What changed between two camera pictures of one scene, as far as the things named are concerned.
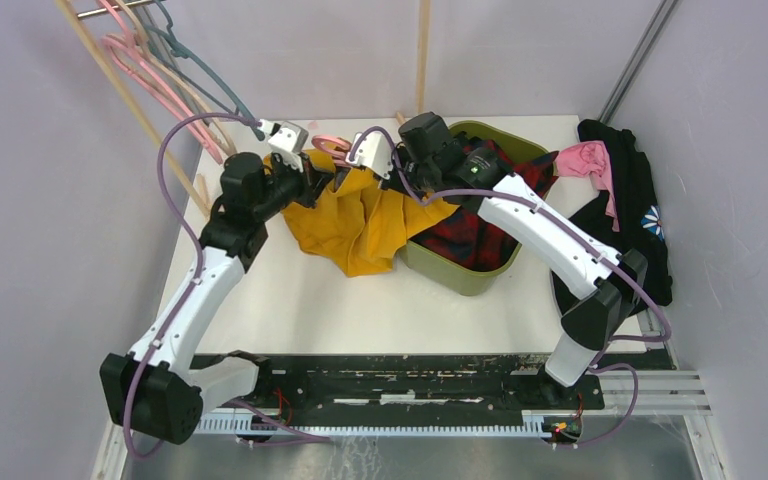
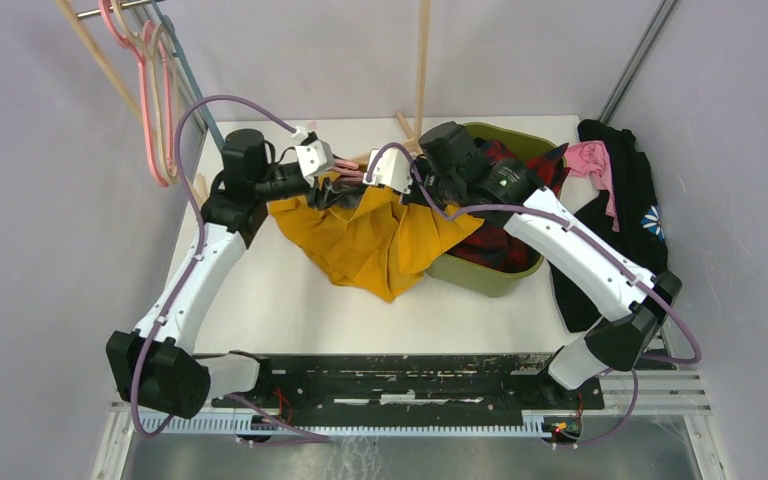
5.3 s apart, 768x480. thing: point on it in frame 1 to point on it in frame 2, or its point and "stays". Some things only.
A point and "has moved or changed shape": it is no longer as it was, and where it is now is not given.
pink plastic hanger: [128, 56] has moved or changed shape
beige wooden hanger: [166, 91] to [174, 172]
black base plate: [411, 382] stays
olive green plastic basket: [444, 277] has moved or changed shape
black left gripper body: [293, 185] to [317, 198]
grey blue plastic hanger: [181, 50] has moved or changed shape
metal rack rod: [116, 6] stays
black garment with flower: [640, 217] stays
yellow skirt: [359, 221] has moved or changed shape
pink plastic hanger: [337, 146] to [349, 172]
